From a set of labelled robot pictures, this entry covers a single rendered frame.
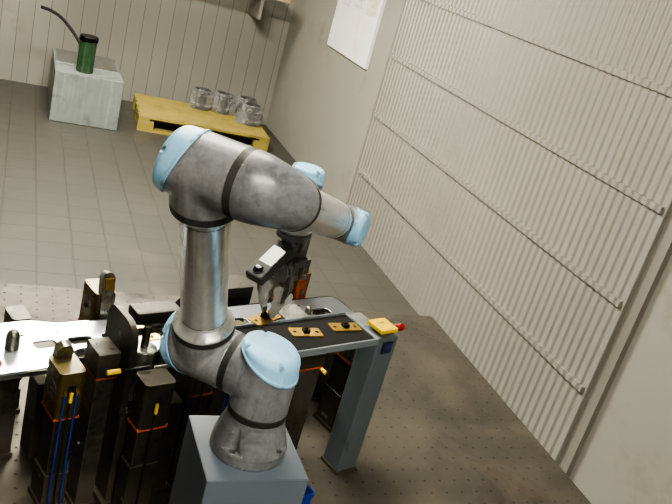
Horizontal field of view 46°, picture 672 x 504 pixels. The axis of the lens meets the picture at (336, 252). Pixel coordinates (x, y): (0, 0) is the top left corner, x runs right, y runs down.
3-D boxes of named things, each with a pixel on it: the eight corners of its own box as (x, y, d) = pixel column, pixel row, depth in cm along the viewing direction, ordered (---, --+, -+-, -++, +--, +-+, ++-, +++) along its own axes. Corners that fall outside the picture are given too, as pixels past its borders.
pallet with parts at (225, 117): (250, 127, 830) (257, 95, 818) (271, 153, 759) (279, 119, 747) (127, 106, 779) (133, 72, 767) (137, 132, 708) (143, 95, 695)
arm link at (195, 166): (221, 405, 150) (229, 172, 114) (154, 374, 153) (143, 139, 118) (252, 364, 158) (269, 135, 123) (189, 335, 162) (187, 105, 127)
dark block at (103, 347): (82, 486, 189) (108, 336, 174) (93, 505, 184) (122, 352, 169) (61, 491, 186) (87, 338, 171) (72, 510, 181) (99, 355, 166)
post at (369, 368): (340, 452, 228) (382, 322, 213) (356, 469, 223) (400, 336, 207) (320, 458, 223) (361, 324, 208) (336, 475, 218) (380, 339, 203)
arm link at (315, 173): (284, 163, 166) (300, 157, 174) (273, 211, 170) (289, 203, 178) (318, 176, 164) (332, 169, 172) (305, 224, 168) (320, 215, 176)
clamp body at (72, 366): (53, 485, 187) (75, 351, 174) (70, 515, 180) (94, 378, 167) (25, 491, 183) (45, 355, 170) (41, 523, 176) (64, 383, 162)
